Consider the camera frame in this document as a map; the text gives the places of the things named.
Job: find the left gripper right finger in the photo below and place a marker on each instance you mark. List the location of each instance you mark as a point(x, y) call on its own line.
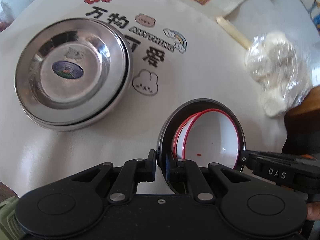
point(185, 177)

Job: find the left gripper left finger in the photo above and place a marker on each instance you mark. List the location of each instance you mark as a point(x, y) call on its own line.
point(131, 174)

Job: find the large steel mixing bowl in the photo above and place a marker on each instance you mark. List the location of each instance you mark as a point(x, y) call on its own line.
point(179, 115)

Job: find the white bowl red rim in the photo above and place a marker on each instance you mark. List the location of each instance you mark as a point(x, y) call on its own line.
point(212, 137)

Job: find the person's hand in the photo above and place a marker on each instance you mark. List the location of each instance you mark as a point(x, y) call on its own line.
point(313, 211)

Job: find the plastic bag of buns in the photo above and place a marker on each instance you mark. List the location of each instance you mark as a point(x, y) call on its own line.
point(281, 69)

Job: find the top steel plate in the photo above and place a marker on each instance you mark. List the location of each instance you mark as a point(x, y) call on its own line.
point(72, 66)

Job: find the cream rolled stick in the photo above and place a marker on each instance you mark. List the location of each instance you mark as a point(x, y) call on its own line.
point(233, 32)

